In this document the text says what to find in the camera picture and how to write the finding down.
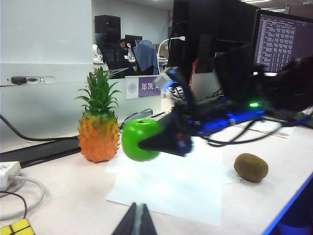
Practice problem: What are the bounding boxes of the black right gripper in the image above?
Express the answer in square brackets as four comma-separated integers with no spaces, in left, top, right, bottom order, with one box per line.
[138,97,267,158]

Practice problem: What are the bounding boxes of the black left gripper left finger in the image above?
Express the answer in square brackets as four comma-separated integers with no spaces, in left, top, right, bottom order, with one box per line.
[111,202,137,235]

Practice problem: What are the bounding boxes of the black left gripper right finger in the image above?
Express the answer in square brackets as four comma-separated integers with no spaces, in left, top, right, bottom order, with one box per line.
[141,204,158,235]

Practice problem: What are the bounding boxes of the green toy apple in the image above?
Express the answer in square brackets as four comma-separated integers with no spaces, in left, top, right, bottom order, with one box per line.
[121,117,162,163]

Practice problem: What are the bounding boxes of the orange toy pineapple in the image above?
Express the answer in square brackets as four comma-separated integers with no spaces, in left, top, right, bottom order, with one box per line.
[74,66,122,164]

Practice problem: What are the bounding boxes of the brown fuzzy kiwi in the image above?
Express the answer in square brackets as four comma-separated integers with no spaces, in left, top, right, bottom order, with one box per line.
[233,153,269,184]

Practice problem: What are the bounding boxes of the grey stapler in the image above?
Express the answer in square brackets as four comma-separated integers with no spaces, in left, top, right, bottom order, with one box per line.
[122,108,154,123]

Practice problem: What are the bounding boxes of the white paper sheet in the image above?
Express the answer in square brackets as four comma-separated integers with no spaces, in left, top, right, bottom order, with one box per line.
[106,146,224,226]

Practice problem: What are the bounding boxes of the purple and white name plate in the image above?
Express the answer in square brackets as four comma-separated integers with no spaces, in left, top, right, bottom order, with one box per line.
[125,75,162,100]

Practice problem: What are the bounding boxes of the red snack bag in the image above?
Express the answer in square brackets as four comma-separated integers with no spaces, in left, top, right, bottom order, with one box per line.
[191,57,200,74]

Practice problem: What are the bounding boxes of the chair with blue jacket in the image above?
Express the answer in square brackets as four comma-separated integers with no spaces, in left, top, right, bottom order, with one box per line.
[133,40,160,75]

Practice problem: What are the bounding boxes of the seated person in background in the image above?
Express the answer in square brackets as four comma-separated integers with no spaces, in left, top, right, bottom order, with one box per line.
[118,38,131,57]

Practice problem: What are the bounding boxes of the black office chair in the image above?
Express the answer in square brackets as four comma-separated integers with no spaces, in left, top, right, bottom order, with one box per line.
[94,27,135,77]

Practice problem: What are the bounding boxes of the colourful Rubik's cube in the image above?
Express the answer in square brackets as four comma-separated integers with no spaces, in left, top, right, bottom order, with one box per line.
[0,218,35,235]

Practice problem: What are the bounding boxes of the flat black monitor base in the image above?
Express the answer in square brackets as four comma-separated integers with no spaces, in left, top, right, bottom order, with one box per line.
[0,139,83,169]

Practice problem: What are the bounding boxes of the frosted glass desk partition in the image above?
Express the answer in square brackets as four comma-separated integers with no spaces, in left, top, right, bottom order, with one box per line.
[0,79,162,149]

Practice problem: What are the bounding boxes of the white power strip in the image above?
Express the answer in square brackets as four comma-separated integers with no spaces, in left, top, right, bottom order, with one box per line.
[0,161,22,189]

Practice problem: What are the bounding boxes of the monitor showing text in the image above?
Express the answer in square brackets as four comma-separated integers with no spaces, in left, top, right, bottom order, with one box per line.
[252,9,313,74]

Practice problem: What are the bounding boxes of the white AOC monitor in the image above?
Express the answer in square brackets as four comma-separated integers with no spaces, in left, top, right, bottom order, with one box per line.
[0,0,94,87]

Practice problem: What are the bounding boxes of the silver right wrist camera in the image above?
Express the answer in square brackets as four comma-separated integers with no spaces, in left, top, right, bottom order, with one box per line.
[155,67,183,93]

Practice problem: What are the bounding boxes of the black robot arm cables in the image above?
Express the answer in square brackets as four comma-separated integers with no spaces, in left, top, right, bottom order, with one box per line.
[207,115,313,148]

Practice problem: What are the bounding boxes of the white USB cable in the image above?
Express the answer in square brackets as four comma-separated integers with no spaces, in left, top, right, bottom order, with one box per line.
[156,36,186,59]

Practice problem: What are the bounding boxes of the grey power strip cord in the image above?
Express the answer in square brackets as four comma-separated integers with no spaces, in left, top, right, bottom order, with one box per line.
[0,174,46,220]

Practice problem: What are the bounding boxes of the thin black cable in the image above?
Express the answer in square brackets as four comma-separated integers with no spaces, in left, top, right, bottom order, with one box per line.
[0,190,28,220]

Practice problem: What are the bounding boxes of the thick black monitor cable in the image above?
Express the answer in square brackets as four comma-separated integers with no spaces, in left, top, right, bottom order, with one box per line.
[0,114,79,142]

